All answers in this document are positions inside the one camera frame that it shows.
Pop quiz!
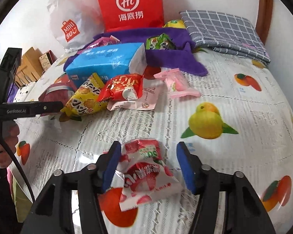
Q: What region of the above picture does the person's left hand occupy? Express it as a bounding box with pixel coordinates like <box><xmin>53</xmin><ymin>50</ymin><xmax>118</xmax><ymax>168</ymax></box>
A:
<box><xmin>0</xmin><ymin>121</ymin><xmax>20</xmax><ymax>169</ymax></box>

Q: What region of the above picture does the purple towel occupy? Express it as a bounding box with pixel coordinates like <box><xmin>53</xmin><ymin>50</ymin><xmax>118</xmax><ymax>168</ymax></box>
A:
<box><xmin>63</xmin><ymin>27</ymin><xmax>209</xmax><ymax>77</ymax></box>

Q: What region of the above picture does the red Haidilao paper bag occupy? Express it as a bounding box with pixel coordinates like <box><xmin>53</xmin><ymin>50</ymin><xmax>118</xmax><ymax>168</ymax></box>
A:
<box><xmin>98</xmin><ymin>0</ymin><xmax>164</xmax><ymax>32</ymax></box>

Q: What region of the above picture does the strawberry red white snack packet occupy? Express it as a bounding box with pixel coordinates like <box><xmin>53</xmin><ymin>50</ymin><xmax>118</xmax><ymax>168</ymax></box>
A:
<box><xmin>117</xmin><ymin>139</ymin><xmax>182</xmax><ymax>211</ymax></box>

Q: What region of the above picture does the yellow green snack bag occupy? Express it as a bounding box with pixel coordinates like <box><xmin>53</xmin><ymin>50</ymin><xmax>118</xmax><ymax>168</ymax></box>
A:
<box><xmin>163</xmin><ymin>19</ymin><xmax>186</xmax><ymax>29</ymax></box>

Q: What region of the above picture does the blue tissue pack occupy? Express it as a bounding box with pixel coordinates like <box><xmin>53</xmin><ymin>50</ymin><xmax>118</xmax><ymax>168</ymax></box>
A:
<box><xmin>64</xmin><ymin>43</ymin><xmax>147</xmax><ymax>87</ymax></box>

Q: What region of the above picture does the wooden chair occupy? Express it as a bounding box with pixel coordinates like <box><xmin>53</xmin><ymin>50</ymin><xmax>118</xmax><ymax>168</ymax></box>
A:
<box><xmin>15</xmin><ymin>47</ymin><xmax>44</xmax><ymax>88</ymax></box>

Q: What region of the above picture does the pale pink snack packet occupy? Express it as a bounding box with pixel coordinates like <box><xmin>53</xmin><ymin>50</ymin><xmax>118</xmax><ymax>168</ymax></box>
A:
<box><xmin>107</xmin><ymin>79</ymin><xmax>163</xmax><ymax>111</ymax></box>

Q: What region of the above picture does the yellow triangular snack bag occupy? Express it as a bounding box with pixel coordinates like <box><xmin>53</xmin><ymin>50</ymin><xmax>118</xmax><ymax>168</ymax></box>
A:
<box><xmin>61</xmin><ymin>73</ymin><xmax>108</xmax><ymax>116</ymax></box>

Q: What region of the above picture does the brown patterned box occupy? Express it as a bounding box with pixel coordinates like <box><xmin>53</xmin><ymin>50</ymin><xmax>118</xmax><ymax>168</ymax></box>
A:
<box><xmin>39</xmin><ymin>50</ymin><xmax>56</xmax><ymax>72</ymax></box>

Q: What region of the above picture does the grey checked folded cloth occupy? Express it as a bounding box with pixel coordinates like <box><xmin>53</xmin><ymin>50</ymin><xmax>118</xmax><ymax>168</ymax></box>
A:
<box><xmin>179</xmin><ymin>10</ymin><xmax>271</xmax><ymax>64</ymax></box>

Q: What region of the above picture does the brown wooden door frame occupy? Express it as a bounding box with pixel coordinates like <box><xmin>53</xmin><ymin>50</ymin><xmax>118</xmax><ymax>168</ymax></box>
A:
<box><xmin>256</xmin><ymin>0</ymin><xmax>273</xmax><ymax>44</ymax></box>

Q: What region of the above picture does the white Miniso plastic bag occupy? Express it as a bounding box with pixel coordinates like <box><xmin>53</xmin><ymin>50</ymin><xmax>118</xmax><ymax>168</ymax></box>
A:
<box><xmin>47</xmin><ymin>0</ymin><xmax>105</xmax><ymax>53</ymax></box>

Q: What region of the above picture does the fruit print tablecloth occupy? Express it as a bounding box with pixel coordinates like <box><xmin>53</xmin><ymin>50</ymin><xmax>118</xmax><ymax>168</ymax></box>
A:
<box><xmin>8</xmin><ymin>46</ymin><xmax>293</xmax><ymax>234</ymax></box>

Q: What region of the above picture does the green snack packet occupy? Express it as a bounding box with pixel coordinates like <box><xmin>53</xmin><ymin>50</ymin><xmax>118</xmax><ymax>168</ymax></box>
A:
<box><xmin>146</xmin><ymin>33</ymin><xmax>176</xmax><ymax>50</ymax></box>

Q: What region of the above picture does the dusty pink snack bag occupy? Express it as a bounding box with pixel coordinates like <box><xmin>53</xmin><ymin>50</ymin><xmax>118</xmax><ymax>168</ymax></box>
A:
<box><xmin>38</xmin><ymin>81</ymin><xmax>77</xmax><ymax>106</ymax></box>

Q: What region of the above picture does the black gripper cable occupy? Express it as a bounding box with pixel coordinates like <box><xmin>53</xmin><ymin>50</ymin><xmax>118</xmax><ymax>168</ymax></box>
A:
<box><xmin>0</xmin><ymin>121</ymin><xmax>36</xmax><ymax>204</ymax></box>

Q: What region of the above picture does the magenta snack packet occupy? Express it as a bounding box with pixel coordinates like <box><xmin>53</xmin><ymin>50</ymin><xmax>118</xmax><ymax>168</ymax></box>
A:
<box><xmin>85</xmin><ymin>35</ymin><xmax>120</xmax><ymax>50</ymax></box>

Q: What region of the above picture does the pink candy packet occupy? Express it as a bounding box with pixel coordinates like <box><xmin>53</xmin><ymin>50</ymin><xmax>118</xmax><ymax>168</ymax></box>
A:
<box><xmin>154</xmin><ymin>68</ymin><xmax>201</xmax><ymax>99</ymax></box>

